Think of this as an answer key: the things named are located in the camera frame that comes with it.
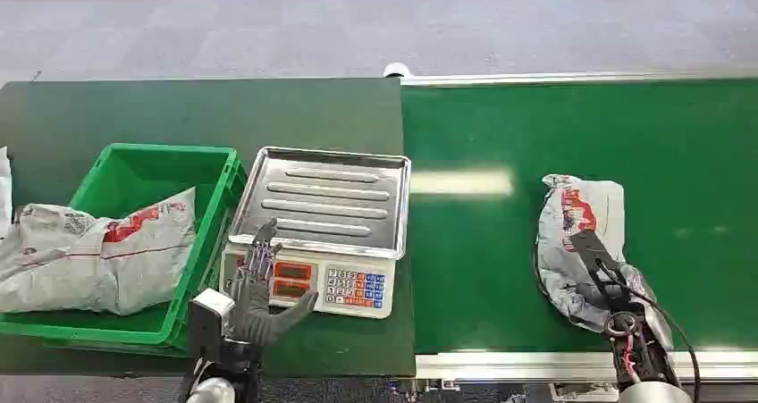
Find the green conveyor belt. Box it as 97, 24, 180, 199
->
401, 79, 758, 356

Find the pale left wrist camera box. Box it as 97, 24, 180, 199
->
189, 288, 237, 356

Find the aluminium conveyor frame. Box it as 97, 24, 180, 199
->
383, 61, 758, 403

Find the white parcel bag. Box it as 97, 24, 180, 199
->
0, 147, 13, 239

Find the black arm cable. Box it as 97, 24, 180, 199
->
594, 257, 703, 403

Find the large grey parcel bag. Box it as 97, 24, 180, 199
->
0, 187, 198, 317

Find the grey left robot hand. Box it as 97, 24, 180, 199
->
227, 217, 320, 348

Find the green plastic crate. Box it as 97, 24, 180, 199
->
0, 143, 248, 356

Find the electronic scale with steel pan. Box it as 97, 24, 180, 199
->
218, 146, 413, 321

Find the dark right robot hand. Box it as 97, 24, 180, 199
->
569, 229, 645, 317

